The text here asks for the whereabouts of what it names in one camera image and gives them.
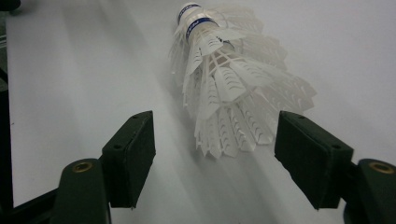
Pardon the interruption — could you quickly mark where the white table sheet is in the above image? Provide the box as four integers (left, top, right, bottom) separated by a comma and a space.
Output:
5, 0, 396, 224

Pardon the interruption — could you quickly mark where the white shuttlecock with blue band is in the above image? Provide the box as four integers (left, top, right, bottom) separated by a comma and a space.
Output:
169, 2, 269, 78
183, 38, 318, 160
183, 17, 289, 104

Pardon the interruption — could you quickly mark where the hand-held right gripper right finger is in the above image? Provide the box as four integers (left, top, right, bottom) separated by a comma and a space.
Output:
274, 110, 355, 210

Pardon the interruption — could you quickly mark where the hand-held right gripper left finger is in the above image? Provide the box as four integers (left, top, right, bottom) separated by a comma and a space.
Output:
102, 110, 157, 209

